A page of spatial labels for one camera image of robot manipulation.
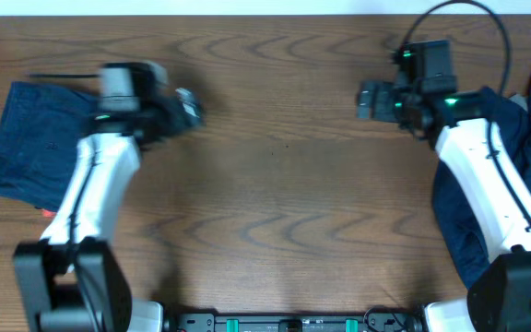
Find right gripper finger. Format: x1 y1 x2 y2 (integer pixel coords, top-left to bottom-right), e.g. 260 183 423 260
357 80 379 120
371 82 397 123

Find navy blue shorts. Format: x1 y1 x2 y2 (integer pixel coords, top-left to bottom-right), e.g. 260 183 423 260
0 81 97 211

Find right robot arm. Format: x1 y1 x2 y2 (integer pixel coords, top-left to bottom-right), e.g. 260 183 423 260
357 80 531 331

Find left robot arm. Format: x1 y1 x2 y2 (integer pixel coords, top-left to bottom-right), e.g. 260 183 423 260
13 89 203 331

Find navy blue clothes pile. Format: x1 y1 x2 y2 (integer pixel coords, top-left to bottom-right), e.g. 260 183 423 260
431 77 531 288

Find red folded t-shirt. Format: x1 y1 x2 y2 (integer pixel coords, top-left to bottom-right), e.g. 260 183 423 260
41 208 56 219

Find right black cable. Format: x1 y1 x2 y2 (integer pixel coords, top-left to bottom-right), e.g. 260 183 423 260
396 0 531 273

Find black cable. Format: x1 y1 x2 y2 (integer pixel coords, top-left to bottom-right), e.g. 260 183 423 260
28 72 105 332
396 0 531 273

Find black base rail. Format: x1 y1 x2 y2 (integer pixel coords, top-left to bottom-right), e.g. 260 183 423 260
162 306 428 332

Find left black cable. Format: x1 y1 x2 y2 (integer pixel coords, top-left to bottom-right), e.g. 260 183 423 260
28 72 105 332

